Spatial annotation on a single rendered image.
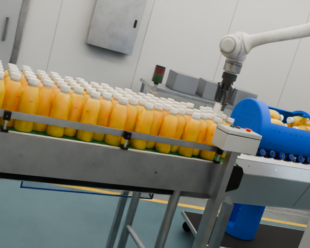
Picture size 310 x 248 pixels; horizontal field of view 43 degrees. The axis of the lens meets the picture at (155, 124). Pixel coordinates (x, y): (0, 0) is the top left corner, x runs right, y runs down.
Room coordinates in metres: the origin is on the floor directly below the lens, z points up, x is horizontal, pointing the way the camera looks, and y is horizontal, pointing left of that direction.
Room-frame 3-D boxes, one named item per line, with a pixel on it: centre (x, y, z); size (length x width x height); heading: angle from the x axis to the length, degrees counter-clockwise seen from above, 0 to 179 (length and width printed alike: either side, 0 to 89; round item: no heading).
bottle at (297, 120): (2.40, -0.87, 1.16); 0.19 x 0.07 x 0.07; 117
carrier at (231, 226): (2.92, -0.86, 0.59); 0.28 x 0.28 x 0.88
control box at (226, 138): (1.82, -0.39, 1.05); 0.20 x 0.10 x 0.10; 117
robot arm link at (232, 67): (2.04, -0.30, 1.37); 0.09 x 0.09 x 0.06
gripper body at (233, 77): (2.04, -0.30, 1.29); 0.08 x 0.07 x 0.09; 27
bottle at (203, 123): (1.92, -0.22, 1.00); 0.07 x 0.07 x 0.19
